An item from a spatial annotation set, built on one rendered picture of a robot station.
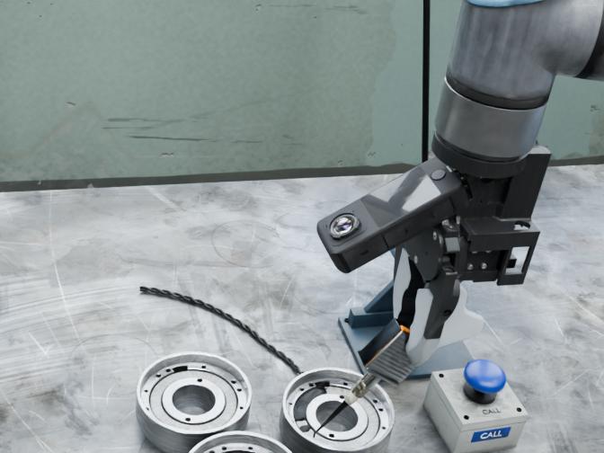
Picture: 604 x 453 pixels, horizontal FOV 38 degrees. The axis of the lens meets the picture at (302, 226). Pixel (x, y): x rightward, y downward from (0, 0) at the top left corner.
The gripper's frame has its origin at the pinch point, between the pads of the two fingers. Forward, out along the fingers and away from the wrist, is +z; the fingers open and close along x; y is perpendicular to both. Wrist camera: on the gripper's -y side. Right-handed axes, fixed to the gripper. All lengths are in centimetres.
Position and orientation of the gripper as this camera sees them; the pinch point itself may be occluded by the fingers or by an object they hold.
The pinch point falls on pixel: (404, 342)
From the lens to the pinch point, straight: 77.8
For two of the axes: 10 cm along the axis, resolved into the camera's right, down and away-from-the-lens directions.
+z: -1.3, 8.3, 5.5
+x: -2.6, -5.6, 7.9
